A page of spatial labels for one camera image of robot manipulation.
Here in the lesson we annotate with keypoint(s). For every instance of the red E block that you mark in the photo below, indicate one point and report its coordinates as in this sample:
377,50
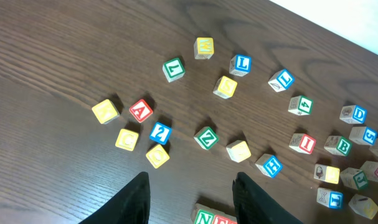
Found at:
222,218

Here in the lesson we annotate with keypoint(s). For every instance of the green Z block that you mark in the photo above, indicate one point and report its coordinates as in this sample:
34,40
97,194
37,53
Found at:
206,137

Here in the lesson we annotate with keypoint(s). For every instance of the yellow C block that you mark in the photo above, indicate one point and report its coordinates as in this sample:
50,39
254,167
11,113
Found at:
127,139

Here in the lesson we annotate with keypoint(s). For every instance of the blue D block top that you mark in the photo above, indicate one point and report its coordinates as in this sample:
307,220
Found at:
353,114

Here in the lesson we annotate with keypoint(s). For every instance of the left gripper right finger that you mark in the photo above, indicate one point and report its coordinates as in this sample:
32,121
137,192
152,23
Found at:
254,206

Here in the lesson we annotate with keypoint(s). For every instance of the yellow M block right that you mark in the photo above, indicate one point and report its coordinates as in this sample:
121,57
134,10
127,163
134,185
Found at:
363,206

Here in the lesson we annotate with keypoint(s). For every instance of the green 4 block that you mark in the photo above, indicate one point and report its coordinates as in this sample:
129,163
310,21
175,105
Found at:
300,105

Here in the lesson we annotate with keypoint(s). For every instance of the yellow block top left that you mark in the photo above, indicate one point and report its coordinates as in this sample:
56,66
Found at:
203,48

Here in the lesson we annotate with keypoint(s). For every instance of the yellow K block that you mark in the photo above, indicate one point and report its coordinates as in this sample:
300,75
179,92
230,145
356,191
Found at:
105,111

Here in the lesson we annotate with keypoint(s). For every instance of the blue H block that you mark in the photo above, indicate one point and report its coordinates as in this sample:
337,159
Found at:
269,165

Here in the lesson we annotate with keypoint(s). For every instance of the yellow O block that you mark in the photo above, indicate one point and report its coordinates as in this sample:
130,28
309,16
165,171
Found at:
238,151

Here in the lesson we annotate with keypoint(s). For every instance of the blue T block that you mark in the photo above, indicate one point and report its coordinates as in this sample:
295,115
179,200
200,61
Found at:
329,198

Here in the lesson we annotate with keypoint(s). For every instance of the yellow block right centre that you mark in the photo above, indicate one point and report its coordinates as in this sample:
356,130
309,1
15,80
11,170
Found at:
327,174

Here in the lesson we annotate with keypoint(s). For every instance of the blue tilted L block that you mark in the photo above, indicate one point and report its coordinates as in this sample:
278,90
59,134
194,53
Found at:
281,80

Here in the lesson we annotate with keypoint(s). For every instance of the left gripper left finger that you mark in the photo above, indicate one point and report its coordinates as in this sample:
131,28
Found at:
131,205

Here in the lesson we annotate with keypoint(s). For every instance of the red M block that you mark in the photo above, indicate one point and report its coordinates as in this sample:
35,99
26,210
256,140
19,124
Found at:
370,169

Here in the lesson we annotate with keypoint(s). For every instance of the red A block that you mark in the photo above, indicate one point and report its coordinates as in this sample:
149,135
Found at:
141,110

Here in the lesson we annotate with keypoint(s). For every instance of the green J block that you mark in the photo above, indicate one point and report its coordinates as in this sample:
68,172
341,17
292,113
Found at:
354,178

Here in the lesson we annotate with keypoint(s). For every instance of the green 7 block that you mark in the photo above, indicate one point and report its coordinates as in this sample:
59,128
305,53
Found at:
173,69

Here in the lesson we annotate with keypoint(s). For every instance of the green N block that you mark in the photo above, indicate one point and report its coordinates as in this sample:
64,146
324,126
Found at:
202,215

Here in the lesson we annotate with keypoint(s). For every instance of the blue 2 block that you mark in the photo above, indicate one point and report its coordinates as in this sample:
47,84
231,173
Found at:
160,133

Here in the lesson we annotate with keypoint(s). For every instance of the yellow Q block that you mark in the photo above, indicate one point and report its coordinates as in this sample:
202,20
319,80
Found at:
157,156

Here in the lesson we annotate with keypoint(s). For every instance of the yellow S block left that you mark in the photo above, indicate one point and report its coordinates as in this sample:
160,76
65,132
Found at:
225,87

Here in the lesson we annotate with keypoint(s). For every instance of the upper red I block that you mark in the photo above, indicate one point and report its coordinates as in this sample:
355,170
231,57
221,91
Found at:
302,143

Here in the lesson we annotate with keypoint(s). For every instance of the blue 5 block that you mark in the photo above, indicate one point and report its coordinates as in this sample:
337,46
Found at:
363,135

